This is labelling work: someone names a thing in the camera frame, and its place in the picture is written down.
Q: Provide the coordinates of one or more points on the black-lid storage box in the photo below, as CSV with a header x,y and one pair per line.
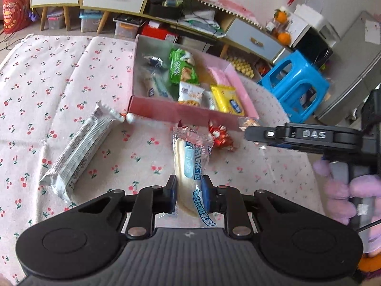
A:
x,y
128,26

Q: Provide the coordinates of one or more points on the pink cardboard box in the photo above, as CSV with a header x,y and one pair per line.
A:
x,y
154,108

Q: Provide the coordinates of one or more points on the cherry-print cloth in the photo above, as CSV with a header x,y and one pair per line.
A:
x,y
44,80

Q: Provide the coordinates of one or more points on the blue-lid storage box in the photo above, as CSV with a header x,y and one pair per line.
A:
x,y
90,22

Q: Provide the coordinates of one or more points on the paper note on fridge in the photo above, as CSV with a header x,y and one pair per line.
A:
x,y
373,31

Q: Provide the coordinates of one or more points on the green snack packet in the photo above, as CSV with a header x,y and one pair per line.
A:
x,y
181,68

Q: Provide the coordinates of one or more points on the clear orange snack packet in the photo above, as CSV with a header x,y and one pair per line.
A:
x,y
248,122

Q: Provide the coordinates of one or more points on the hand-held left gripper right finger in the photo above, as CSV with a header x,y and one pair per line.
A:
x,y
206,193

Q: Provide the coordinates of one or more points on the person's right hand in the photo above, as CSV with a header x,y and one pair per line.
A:
x,y
336,189

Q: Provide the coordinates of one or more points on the white orange snack packet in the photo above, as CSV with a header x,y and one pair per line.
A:
x,y
190,93

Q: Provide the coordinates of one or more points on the small silver blue packet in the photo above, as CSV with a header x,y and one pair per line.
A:
x,y
153,61

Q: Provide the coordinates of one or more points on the white foam box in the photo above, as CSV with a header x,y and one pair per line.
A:
x,y
308,15

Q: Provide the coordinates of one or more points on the stack of papers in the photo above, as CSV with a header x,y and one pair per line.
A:
x,y
202,23

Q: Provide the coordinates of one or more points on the low wooden cabinet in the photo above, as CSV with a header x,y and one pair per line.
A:
x,y
227,20

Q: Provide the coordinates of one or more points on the red candy wrapper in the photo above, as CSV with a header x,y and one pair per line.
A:
x,y
221,137

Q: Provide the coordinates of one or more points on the white blue bread packet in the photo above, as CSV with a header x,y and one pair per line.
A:
x,y
154,86

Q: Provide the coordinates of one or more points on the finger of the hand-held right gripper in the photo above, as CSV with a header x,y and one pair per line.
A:
x,y
265,134

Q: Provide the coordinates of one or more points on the black case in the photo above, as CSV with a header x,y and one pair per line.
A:
x,y
163,9

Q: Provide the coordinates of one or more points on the egg tray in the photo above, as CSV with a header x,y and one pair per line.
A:
x,y
241,67

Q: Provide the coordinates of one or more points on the grey fridge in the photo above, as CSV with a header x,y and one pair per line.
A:
x,y
348,74

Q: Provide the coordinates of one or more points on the pink snack packet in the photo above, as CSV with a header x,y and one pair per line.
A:
x,y
218,76

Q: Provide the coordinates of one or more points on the clear blue-label bread packet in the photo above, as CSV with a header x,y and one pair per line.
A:
x,y
190,161

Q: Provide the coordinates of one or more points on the white carton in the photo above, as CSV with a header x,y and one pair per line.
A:
x,y
190,40

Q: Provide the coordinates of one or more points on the long silver snack packet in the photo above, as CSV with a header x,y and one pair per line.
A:
x,y
77,152

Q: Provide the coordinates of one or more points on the orange fruit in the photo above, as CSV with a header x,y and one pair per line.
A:
x,y
282,16
285,38

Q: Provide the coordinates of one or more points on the small clear storage box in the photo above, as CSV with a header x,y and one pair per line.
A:
x,y
55,20

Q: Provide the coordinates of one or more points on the black appliance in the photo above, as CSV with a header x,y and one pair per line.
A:
x,y
312,46

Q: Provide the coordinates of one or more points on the blue-grey drawer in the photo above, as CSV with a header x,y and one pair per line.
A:
x,y
238,31

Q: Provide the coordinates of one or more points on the blue plastic stool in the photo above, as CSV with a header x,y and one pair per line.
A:
x,y
297,65

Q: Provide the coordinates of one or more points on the red box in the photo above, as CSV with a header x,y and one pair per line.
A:
x,y
154,29

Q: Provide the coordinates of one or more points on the red bag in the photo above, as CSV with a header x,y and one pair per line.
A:
x,y
15,12

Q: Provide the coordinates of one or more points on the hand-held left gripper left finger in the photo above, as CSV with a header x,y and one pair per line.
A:
x,y
172,195

